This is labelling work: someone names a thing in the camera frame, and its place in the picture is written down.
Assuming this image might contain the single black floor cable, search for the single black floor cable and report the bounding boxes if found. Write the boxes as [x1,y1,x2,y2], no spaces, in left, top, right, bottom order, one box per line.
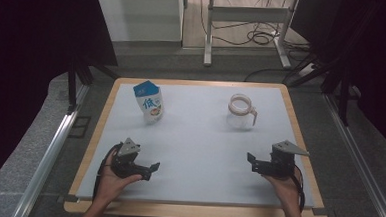
[242,66,288,85]

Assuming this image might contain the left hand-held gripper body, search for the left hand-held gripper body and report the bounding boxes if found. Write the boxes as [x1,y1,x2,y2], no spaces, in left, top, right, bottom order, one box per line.
[110,136,147,181]

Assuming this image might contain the tangle of black floor cables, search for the tangle of black floor cables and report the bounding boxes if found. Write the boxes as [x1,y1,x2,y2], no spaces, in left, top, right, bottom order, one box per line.
[197,0,315,52]

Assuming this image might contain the right hand-held gripper black cable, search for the right hand-held gripper black cable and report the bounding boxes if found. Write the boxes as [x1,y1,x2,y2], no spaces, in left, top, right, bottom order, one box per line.
[289,163,308,212]

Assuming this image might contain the black metal stand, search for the black metal stand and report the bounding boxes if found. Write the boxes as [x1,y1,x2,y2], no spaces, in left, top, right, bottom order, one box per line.
[279,52,356,128]
[65,56,121,117]

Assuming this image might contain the left hand-held gripper black cable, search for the left hand-held gripper black cable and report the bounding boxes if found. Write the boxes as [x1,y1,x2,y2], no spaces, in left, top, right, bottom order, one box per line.
[91,141,123,203]

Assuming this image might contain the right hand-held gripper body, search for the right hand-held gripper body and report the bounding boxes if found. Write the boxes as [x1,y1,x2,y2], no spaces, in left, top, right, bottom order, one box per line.
[263,138,310,181]

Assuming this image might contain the person's left hand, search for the person's left hand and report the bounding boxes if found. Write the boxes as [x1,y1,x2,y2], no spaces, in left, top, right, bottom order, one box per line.
[93,151,145,209]

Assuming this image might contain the blue and white milk pouch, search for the blue and white milk pouch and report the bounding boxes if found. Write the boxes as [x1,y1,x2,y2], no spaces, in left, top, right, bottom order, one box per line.
[130,79,166,126]

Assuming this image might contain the white metal desk frame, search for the white metal desk frame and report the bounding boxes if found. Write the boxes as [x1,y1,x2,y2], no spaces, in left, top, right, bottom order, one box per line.
[202,0,300,72]

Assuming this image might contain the aluminium floor rail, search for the aluminium floor rail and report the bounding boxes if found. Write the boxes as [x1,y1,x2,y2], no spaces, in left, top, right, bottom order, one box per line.
[11,80,90,217]

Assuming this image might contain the hand-held gripper black cable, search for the hand-held gripper black cable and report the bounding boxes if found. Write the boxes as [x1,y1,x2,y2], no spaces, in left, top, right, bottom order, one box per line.
[91,141,123,203]
[289,163,308,212]

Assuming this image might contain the white power strip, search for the white power strip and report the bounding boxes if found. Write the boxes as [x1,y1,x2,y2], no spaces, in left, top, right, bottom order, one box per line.
[297,62,317,78]

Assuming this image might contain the person's right hand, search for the person's right hand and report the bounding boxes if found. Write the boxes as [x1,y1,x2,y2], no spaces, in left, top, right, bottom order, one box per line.
[263,166,304,215]

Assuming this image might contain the clear jar with beige rim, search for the clear jar with beige rim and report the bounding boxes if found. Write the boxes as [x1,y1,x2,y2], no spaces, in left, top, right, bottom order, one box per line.
[225,92,260,132]

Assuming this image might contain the white cabinet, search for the white cabinet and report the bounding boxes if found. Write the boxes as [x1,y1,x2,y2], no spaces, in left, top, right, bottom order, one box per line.
[93,0,186,46]

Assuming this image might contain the white table mat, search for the white table mat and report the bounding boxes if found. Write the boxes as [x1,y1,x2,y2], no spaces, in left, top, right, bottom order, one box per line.
[75,77,320,210]

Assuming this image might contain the clear plastic round lid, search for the clear plastic round lid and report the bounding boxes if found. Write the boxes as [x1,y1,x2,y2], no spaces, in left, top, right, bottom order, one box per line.
[318,93,386,217]

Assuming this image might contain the black square floor frame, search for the black square floor frame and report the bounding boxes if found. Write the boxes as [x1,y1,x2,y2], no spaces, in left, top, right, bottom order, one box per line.
[67,114,92,140]

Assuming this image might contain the black curtain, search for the black curtain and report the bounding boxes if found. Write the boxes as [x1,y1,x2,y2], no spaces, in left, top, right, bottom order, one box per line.
[285,0,386,158]
[0,0,122,205]

